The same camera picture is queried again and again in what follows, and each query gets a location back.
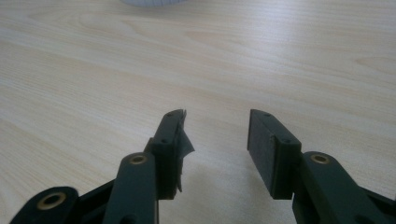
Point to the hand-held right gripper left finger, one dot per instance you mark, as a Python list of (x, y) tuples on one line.
[(168, 149)]

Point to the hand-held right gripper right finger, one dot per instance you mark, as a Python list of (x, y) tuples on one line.
[(271, 155)]

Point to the white ribbed container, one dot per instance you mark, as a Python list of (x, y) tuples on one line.
[(152, 2)]

